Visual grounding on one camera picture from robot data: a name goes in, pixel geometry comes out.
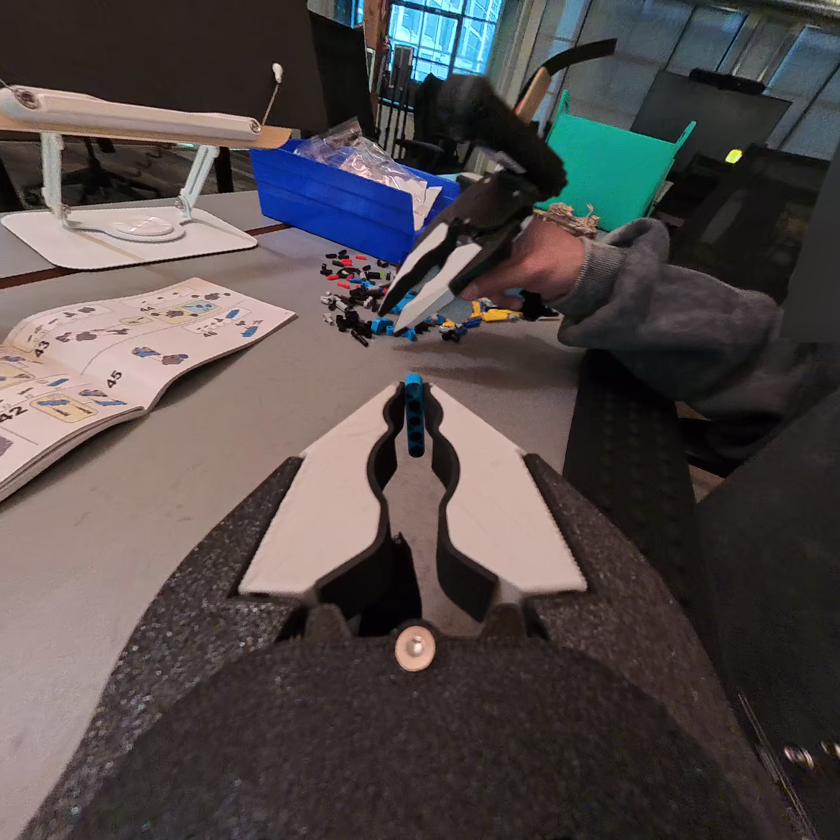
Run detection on person's dark trousers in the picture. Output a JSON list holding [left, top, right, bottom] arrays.
[[694, 387, 840, 840]]

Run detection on blue plastic bin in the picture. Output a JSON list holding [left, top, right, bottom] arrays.
[[248, 137, 462, 265]]

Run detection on person's right hand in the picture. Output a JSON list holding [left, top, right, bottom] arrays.
[[458, 218, 588, 311]]

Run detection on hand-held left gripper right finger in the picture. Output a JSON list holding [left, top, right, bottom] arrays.
[[424, 385, 588, 599]]

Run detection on blue five-hole beam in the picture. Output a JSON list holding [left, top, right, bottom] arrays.
[[403, 373, 428, 459]]

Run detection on green plastic crate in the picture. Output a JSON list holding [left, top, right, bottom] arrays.
[[534, 88, 698, 232]]

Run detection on black partition panel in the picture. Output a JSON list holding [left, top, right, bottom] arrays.
[[0, 0, 330, 140]]

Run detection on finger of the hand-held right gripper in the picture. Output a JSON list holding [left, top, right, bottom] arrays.
[[377, 222, 455, 317], [391, 241, 484, 337]]

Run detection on grey desk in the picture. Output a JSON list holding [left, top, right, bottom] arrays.
[[0, 190, 585, 840]]

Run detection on white desk lamp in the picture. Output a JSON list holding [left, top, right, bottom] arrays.
[[0, 62, 294, 270]]

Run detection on black dimpled pad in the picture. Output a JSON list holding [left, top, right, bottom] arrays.
[[562, 347, 698, 615]]

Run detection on dark monitor screen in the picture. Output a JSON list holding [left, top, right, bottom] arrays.
[[629, 68, 794, 165]]

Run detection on paned window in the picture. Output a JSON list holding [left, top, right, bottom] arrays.
[[386, 0, 505, 84]]

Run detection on building instruction booklet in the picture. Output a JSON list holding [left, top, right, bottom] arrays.
[[0, 276, 298, 504]]

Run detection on clear plastic bags bundle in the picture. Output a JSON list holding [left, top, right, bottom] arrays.
[[293, 129, 446, 231]]

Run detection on pile of small building pieces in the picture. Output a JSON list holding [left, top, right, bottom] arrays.
[[319, 248, 526, 348]]

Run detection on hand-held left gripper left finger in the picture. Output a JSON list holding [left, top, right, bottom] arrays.
[[239, 382, 403, 596]]

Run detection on black office chair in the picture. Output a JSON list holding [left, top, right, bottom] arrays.
[[393, 71, 464, 172]]

